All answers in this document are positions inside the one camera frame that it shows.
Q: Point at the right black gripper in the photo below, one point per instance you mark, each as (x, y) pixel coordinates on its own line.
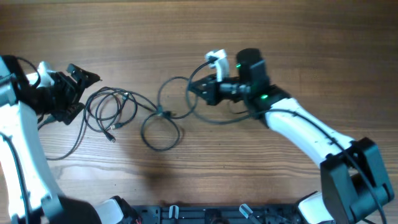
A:
(210, 93)

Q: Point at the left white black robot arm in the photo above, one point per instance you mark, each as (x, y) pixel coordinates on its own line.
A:
(34, 195)

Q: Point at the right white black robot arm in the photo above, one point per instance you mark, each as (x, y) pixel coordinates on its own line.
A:
(354, 179)

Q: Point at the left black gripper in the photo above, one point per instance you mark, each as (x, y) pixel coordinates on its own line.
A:
(73, 94)

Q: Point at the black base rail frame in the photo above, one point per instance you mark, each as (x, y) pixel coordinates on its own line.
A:
(175, 214)

